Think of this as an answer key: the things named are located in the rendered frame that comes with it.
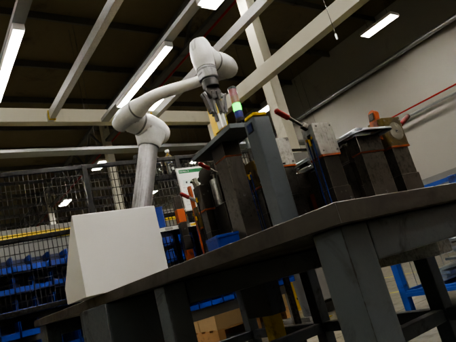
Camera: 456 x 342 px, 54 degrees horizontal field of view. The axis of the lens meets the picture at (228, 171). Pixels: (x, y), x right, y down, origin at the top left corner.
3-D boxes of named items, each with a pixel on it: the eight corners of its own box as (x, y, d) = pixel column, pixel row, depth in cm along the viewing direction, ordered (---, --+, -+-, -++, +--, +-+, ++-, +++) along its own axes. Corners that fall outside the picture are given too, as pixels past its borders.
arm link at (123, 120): (127, 95, 228) (148, 105, 238) (106, 112, 238) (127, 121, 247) (127, 115, 222) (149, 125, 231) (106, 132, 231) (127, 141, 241)
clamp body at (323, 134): (364, 220, 151) (331, 121, 160) (338, 226, 145) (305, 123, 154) (350, 225, 157) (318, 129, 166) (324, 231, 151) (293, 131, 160)
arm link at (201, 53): (207, 60, 195) (225, 67, 206) (198, 30, 199) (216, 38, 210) (189, 72, 201) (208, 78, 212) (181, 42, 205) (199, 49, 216)
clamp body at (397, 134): (438, 203, 170) (405, 115, 179) (414, 208, 163) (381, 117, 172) (420, 209, 177) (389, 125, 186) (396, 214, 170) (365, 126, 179)
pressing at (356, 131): (401, 126, 163) (400, 122, 164) (357, 130, 152) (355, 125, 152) (231, 218, 278) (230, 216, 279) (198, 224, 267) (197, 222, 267)
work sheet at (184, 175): (214, 206, 315) (204, 165, 322) (185, 211, 304) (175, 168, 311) (213, 207, 316) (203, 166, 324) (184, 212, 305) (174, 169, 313)
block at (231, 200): (268, 248, 171) (238, 140, 182) (251, 252, 167) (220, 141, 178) (255, 252, 180) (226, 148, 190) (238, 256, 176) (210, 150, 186)
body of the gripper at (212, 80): (212, 85, 206) (218, 103, 204) (197, 84, 201) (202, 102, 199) (221, 77, 201) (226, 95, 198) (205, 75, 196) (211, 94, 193)
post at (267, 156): (306, 234, 151) (270, 115, 161) (288, 238, 147) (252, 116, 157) (293, 239, 157) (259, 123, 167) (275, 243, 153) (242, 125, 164)
